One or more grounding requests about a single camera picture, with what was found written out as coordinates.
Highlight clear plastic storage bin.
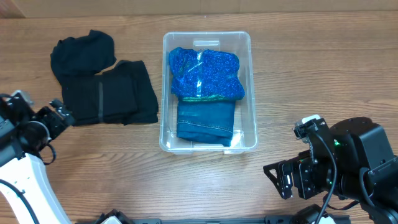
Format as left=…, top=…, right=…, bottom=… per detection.
left=159, top=31, right=258, bottom=155

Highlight black folded shirt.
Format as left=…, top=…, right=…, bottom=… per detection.
left=50, top=30, right=116, bottom=85

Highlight blue denim jeans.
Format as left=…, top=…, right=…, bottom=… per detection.
left=177, top=101, right=236, bottom=147

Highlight black pants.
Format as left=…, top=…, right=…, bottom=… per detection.
left=62, top=60, right=159, bottom=126

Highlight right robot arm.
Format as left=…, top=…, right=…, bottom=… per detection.
left=263, top=114, right=397, bottom=223

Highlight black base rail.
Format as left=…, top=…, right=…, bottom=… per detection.
left=74, top=213, right=351, bottom=224

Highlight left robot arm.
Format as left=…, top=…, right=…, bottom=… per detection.
left=1, top=95, right=74, bottom=223

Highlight sparkly blue garment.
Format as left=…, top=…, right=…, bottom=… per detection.
left=169, top=47, right=245, bottom=102

